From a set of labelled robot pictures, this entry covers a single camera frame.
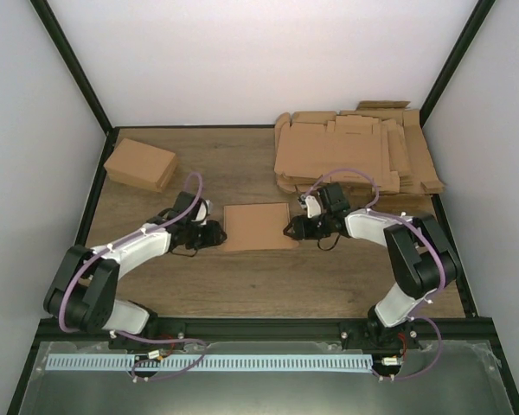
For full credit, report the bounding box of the light blue slotted cable duct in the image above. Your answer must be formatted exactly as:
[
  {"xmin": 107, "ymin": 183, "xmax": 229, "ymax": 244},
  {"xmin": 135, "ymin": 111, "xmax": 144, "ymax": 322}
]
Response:
[{"xmin": 45, "ymin": 354, "xmax": 373, "ymax": 373}]

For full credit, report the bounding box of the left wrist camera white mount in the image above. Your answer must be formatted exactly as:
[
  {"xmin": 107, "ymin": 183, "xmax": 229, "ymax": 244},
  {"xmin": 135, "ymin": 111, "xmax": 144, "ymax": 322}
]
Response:
[{"xmin": 192, "ymin": 199, "xmax": 212, "ymax": 224}]

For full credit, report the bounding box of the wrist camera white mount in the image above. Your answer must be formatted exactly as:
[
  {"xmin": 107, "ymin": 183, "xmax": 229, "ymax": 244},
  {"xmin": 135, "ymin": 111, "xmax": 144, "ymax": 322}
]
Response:
[
  {"xmin": 298, "ymin": 194, "xmax": 322, "ymax": 219},
  {"xmin": 192, "ymin": 199, "xmax": 212, "ymax": 224}
]

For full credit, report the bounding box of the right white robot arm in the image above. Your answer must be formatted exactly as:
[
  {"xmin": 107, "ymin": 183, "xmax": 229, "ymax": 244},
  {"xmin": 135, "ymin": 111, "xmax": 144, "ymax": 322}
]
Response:
[{"xmin": 283, "ymin": 183, "xmax": 464, "ymax": 348}]

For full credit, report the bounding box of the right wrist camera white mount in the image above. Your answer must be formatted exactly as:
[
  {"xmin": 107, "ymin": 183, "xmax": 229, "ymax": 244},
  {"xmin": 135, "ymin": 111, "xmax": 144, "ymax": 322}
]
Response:
[{"xmin": 298, "ymin": 194, "xmax": 322, "ymax": 219}]

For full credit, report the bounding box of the black aluminium frame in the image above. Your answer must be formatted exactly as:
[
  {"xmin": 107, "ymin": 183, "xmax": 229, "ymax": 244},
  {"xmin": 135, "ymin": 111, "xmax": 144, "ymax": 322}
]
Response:
[{"xmin": 30, "ymin": 0, "xmax": 519, "ymax": 414}]

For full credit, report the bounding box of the stack of flat cardboard blanks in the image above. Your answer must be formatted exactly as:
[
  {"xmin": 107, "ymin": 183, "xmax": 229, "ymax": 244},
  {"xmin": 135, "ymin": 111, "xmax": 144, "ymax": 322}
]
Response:
[{"xmin": 274, "ymin": 101, "xmax": 445, "ymax": 195}]

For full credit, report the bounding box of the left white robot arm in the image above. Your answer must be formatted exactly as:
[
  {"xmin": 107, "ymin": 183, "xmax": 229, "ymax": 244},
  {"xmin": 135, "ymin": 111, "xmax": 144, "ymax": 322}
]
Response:
[{"xmin": 43, "ymin": 191, "xmax": 227, "ymax": 349}]

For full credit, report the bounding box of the folded brown cardboard box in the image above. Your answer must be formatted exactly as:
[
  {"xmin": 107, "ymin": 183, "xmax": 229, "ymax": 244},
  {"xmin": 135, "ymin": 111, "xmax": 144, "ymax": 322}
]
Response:
[{"xmin": 104, "ymin": 138, "xmax": 178, "ymax": 193}]

